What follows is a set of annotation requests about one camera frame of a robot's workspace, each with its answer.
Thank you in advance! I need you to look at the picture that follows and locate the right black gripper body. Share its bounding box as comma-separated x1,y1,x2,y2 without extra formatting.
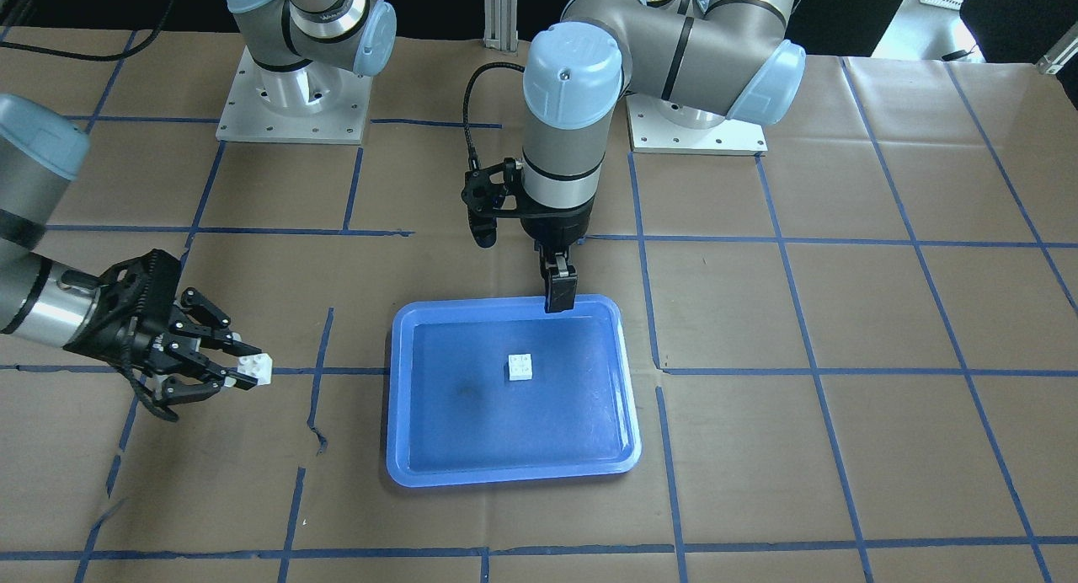
64,249,181,375

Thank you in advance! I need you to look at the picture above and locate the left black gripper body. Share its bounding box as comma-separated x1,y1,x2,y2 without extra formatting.
517,200,594,250

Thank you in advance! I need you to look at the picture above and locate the white block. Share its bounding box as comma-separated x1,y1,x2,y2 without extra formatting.
505,353,536,381
235,353,273,388

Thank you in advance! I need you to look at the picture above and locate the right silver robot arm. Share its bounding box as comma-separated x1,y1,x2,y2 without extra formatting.
1,93,273,422

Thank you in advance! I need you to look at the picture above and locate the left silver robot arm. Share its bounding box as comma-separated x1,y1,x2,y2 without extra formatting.
522,0,806,313

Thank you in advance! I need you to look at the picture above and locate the blue plastic tray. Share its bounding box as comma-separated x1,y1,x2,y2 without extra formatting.
386,294,642,488

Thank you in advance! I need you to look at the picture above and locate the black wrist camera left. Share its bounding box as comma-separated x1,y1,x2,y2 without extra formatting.
462,154,520,249

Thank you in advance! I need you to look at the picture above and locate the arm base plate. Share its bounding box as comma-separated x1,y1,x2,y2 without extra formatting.
625,94,769,156
216,48,374,145

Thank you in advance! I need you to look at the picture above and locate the aluminium frame post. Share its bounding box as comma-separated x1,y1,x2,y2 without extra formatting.
482,0,519,56

